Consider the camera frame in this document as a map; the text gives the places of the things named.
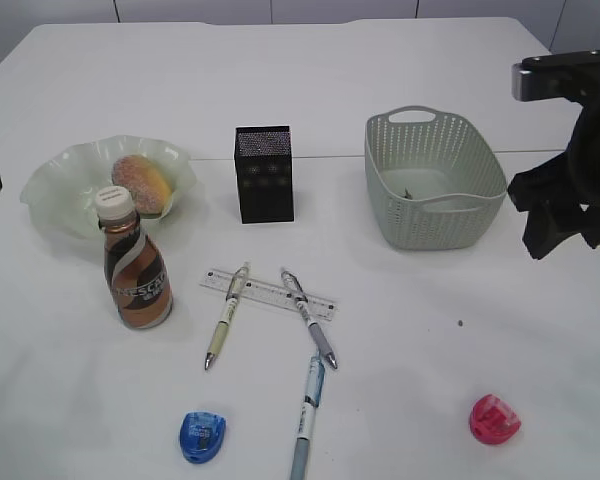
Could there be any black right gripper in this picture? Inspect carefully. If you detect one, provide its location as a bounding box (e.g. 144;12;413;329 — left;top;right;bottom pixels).
507;49;600;261

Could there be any orange bread loaf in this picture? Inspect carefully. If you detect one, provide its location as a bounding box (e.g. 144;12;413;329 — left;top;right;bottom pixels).
111;155;173;217

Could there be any Nescafe coffee bottle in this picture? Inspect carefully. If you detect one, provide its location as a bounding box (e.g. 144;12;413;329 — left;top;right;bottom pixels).
95;186;173;329

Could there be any pink pencil sharpener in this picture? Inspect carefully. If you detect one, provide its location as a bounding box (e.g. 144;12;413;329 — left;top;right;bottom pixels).
468;394;522;445

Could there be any blue pencil sharpener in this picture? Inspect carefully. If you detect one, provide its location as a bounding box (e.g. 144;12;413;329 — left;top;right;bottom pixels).
179;411;226;455

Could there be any pale green glass wavy plate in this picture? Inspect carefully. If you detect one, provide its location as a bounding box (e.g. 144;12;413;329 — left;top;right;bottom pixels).
20;135;197;240

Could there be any pale green plastic basket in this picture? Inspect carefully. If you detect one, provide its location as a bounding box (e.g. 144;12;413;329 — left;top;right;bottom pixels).
364;106;507;251

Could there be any grey grip pen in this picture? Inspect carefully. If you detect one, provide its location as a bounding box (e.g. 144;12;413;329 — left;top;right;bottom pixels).
280;268;338;370

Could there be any light blue pen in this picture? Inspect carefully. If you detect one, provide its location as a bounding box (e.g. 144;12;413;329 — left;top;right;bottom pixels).
289;352;325;480

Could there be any beige grip pen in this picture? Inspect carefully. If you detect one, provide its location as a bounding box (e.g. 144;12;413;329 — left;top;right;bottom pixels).
204;262;251;371

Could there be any black mesh pen holder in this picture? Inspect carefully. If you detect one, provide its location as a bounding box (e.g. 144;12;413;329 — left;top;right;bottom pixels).
234;126;294;224

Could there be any clear plastic ruler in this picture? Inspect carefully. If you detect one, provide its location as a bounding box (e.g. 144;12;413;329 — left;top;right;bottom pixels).
199;268;338;321

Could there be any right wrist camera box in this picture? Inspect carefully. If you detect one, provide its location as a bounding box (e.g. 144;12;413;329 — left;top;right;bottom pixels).
512;50;600;104

